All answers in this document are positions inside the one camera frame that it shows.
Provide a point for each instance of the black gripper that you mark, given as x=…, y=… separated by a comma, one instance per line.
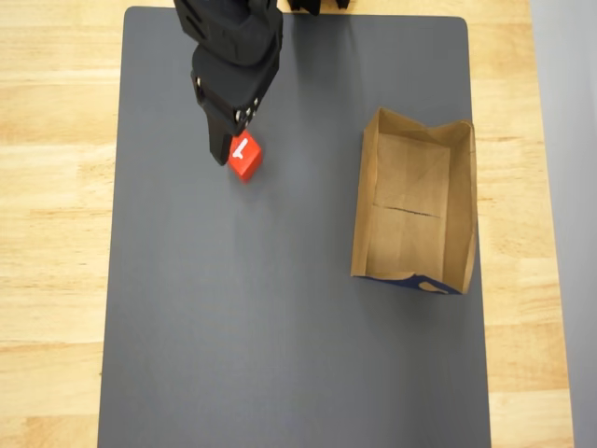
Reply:
x=219, y=132

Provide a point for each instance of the red cube with white mark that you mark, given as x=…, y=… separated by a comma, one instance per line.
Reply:
x=250, y=163

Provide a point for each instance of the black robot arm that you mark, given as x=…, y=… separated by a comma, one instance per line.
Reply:
x=205, y=18

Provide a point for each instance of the grey rubber mat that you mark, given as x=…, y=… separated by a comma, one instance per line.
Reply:
x=280, y=303

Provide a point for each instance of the brown paper bag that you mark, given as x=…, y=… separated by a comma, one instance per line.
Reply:
x=410, y=242

